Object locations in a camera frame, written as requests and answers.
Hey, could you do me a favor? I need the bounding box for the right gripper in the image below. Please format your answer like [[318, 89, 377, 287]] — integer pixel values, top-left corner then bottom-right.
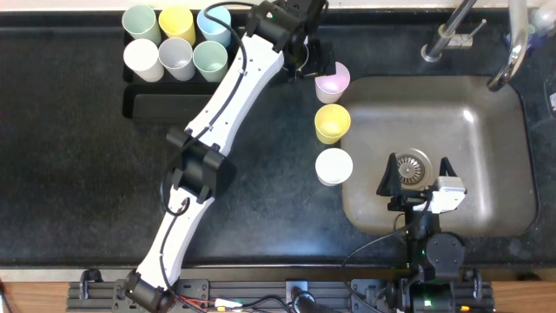
[[375, 152, 458, 214]]

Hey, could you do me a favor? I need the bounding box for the white cup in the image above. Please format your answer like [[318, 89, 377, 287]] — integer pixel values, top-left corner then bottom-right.
[[314, 148, 354, 188], [122, 38, 165, 83]]

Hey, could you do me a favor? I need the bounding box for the yellow cup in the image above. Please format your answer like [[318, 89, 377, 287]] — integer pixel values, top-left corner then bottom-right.
[[158, 5, 197, 47], [314, 103, 352, 145]]

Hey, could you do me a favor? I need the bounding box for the pink cup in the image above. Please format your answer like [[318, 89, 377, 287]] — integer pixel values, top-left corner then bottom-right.
[[314, 61, 351, 104]]

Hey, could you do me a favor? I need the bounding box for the steel sink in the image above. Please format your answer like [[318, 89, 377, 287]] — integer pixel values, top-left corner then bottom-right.
[[340, 76, 539, 238]]

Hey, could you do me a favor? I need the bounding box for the clear labelled container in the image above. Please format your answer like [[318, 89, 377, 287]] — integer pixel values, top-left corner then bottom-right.
[[542, 76, 556, 117]]

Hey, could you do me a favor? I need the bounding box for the steel tap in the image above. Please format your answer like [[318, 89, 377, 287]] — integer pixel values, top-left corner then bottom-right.
[[420, 0, 532, 93]]

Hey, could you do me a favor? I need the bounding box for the blue soap bottle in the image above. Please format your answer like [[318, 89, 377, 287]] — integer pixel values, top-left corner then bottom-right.
[[503, 3, 556, 50]]

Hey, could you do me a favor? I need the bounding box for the black tray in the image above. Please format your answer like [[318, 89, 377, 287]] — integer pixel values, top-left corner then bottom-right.
[[122, 25, 238, 84], [122, 83, 227, 128]]

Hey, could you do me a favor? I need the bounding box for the green cup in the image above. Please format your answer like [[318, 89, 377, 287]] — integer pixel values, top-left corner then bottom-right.
[[192, 40, 229, 83], [122, 3, 162, 46]]

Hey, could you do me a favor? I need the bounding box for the blue cup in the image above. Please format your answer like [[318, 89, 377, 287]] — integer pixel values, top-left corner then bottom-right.
[[196, 4, 233, 48]]

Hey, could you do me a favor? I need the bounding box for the grey cup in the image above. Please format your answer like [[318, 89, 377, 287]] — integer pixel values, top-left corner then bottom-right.
[[158, 37, 196, 83]]

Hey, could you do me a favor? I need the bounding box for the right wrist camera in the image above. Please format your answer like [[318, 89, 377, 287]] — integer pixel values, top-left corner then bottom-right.
[[412, 176, 468, 215]]

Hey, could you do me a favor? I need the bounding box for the black cable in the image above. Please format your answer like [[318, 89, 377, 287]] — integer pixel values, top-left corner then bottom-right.
[[156, 2, 264, 218], [340, 195, 434, 313]]

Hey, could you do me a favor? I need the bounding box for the mounting rail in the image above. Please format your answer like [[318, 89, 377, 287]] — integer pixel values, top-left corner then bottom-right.
[[67, 269, 496, 313]]

